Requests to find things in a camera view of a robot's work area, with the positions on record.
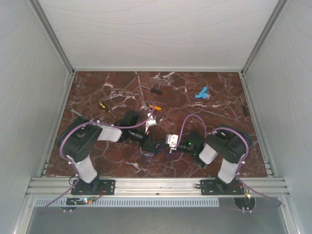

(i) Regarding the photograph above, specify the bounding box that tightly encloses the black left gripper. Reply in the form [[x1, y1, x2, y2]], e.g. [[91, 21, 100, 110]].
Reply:
[[129, 126, 158, 154]]

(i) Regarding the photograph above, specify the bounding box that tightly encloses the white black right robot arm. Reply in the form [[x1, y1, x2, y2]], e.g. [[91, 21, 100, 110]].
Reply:
[[160, 124, 253, 194]]

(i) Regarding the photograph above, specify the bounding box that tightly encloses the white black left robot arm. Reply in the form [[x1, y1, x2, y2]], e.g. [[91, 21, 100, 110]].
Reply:
[[58, 111, 158, 194]]

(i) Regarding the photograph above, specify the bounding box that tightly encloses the black yellow screwdriver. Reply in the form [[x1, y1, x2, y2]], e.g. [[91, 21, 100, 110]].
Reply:
[[99, 102, 117, 119]]

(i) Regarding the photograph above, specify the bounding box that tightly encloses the blue plastic connector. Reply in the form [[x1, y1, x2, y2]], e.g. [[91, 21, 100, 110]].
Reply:
[[195, 86, 211, 100]]

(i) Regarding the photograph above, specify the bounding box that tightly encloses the silver wrench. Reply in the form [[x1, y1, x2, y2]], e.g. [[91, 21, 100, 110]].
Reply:
[[69, 108, 82, 116]]

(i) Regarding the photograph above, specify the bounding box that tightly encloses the small black screwdriver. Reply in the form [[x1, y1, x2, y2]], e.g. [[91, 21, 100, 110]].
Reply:
[[240, 97, 250, 117]]

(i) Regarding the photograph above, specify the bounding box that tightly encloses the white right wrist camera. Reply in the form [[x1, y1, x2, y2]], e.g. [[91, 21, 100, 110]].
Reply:
[[165, 135, 179, 153]]

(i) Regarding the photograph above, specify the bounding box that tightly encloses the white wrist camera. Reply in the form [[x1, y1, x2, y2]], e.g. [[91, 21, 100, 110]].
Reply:
[[145, 113, 157, 132], [165, 135, 179, 153]]

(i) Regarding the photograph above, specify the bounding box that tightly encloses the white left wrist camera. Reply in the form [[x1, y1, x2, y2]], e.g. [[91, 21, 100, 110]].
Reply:
[[145, 113, 157, 132]]

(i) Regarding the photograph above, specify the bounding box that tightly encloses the yellow handled screwdriver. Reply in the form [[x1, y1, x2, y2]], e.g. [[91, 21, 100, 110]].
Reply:
[[145, 104, 162, 111]]

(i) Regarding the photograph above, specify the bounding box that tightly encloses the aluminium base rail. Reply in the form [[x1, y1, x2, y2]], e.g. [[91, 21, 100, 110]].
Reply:
[[26, 177, 290, 197]]

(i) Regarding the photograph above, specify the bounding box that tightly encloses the black handled screwdriver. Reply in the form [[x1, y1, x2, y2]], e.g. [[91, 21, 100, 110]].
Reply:
[[141, 86, 162, 94]]

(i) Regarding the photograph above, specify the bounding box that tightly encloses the black right mount plate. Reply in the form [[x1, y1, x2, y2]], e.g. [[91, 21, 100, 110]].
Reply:
[[195, 177, 233, 195]]

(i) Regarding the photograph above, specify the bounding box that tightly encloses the black mount plate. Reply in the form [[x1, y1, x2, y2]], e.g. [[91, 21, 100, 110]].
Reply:
[[195, 177, 233, 195], [71, 179, 116, 195]]

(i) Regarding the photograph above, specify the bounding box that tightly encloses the black left mount plate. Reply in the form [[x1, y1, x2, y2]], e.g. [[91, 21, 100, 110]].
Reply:
[[71, 179, 116, 195]]

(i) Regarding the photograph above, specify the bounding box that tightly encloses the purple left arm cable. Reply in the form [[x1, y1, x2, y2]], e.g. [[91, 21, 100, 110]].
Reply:
[[39, 101, 156, 215]]

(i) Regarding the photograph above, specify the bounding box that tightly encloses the grey slotted cable duct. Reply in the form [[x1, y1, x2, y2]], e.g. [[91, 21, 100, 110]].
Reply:
[[35, 197, 219, 208]]

